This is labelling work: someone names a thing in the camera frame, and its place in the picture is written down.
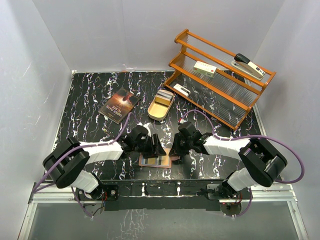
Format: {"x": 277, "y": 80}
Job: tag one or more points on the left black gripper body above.
{"x": 146, "y": 148}

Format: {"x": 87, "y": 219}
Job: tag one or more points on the gold magnetic stripe card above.
{"x": 155, "y": 161}

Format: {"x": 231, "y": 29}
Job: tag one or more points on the dark paperback book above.
{"x": 119, "y": 105}

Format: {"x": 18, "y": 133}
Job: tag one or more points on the small white black device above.
{"x": 182, "y": 89}

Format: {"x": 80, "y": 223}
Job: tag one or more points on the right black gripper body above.
{"x": 185, "y": 144}

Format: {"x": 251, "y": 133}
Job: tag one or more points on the white staples box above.
{"x": 204, "y": 69}

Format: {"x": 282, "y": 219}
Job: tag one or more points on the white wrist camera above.
{"x": 181, "y": 121}
{"x": 147, "y": 126}

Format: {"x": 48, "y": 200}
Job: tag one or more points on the black beige stapler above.
{"x": 245, "y": 65}

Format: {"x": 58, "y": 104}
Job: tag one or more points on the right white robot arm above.
{"x": 263, "y": 163}

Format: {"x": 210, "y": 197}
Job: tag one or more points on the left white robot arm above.
{"x": 65, "y": 165}

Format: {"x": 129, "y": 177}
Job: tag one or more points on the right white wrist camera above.
{"x": 181, "y": 121}

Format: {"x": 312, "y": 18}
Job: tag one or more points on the black front mounting rail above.
{"x": 116, "y": 195}

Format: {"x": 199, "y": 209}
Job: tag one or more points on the pink leather card holder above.
{"x": 166, "y": 162}

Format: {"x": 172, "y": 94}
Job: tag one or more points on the beige oval card tray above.
{"x": 159, "y": 107}

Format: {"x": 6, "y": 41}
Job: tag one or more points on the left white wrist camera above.
{"x": 147, "y": 126}

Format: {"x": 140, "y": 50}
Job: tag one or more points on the orange wooden shelf rack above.
{"x": 230, "y": 94}

